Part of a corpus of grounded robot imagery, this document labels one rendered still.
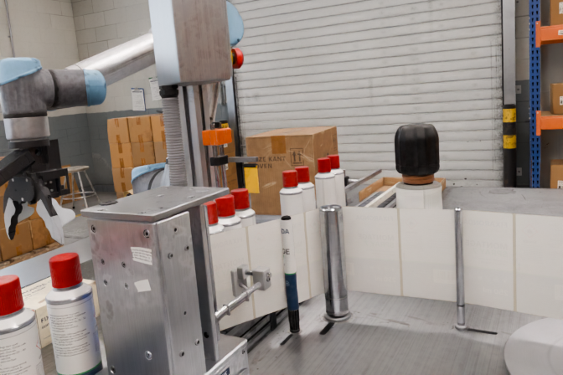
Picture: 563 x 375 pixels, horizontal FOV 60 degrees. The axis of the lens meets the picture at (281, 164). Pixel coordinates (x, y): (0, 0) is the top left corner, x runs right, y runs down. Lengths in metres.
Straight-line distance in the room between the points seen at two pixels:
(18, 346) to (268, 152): 1.16
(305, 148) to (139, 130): 3.49
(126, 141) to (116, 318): 4.49
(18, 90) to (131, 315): 0.57
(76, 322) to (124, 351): 0.07
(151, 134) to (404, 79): 2.61
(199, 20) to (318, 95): 4.70
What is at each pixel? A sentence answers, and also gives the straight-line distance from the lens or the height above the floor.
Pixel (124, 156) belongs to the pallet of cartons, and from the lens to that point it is 5.10.
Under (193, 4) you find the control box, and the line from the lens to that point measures 0.87.
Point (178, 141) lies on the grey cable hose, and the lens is 0.89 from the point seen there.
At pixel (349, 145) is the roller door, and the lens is 5.45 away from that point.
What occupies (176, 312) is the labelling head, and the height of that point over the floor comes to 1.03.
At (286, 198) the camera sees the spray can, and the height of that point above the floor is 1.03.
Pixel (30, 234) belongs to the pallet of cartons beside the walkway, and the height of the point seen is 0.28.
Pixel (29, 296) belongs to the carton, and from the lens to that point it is 1.09.
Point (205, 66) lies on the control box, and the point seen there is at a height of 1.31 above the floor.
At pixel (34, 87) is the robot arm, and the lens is 1.02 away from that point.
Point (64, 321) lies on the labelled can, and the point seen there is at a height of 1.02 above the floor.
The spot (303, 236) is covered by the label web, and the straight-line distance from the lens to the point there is 0.79.
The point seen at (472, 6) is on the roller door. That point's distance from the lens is 5.20.
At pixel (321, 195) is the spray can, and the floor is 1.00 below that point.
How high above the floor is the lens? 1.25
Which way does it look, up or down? 8 degrees down
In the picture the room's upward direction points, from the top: 5 degrees counter-clockwise
